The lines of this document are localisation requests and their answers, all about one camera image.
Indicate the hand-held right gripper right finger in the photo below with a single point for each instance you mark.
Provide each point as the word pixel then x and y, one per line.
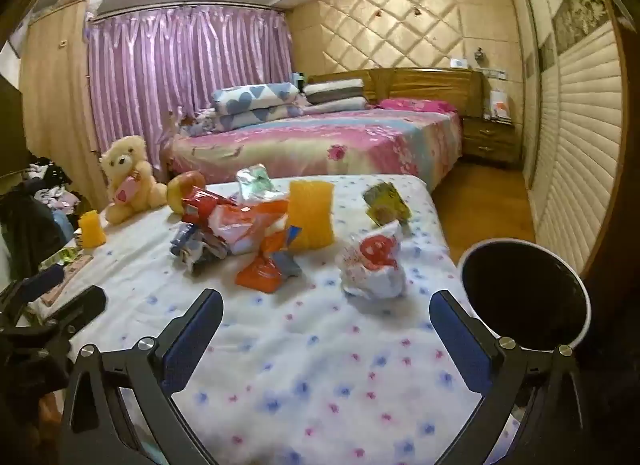
pixel 460 345

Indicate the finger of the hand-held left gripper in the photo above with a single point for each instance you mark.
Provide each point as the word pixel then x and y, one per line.
pixel 75 306
pixel 40 281

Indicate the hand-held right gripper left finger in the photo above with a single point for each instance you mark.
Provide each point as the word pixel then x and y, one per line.
pixel 192 345

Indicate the white bin with black liner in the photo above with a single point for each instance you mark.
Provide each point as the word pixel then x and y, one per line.
pixel 525 290

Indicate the blue silver wrapper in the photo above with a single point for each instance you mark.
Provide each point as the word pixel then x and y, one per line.
pixel 192 245

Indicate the orange snack packet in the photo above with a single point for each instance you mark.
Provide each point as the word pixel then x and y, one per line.
pixel 265 272

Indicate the white red snack packet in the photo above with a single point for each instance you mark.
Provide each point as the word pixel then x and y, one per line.
pixel 372 265

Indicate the white orange snack bag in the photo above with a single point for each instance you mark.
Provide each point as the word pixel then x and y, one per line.
pixel 240 227

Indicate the red snack bag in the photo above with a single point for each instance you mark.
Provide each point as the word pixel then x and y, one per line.
pixel 202 202

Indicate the yellow snack packet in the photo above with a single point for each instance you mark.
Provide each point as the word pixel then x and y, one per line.
pixel 385 200

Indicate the silver green snack packet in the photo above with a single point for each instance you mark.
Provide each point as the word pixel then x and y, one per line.
pixel 256 182

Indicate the tall orange ribbed wrapper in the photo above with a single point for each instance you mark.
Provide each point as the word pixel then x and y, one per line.
pixel 311 215

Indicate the orange cup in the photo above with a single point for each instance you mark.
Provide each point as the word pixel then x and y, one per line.
pixel 91 230

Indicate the pile of clothes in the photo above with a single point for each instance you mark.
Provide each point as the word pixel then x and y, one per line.
pixel 35 205

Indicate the white floral blanket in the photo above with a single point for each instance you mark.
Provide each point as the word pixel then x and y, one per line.
pixel 300 370

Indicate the cream teddy bear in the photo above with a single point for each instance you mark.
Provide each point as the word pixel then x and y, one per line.
pixel 130 165

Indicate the wooden nightstand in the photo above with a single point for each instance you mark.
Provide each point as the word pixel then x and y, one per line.
pixel 490 140

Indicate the crumpled floral cloth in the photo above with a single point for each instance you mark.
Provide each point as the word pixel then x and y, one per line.
pixel 195 121

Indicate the sliding door wardrobe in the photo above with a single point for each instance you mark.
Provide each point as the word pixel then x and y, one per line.
pixel 575 145

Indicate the bed with floral sheet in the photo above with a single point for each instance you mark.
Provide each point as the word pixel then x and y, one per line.
pixel 325 142

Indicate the white paper bag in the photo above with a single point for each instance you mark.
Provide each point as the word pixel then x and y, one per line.
pixel 500 105

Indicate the pink pillow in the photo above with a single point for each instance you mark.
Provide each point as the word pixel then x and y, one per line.
pixel 415 105

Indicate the folded heart print quilt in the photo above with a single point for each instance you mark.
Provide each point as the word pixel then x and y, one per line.
pixel 250 100

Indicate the purple curtain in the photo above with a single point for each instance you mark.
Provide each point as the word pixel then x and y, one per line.
pixel 190 70

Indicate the wooden headboard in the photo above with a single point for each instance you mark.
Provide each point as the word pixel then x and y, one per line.
pixel 420 85

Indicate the small white box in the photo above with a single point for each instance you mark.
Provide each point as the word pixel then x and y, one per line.
pixel 459 63

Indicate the striped pillow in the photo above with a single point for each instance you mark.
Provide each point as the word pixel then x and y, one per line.
pixel 332 92

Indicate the wall switch panel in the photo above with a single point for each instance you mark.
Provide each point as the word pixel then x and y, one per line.
pixel 495 74

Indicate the small dark wall ornament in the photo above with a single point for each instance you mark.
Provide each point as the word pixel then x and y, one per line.
pixel 479 52

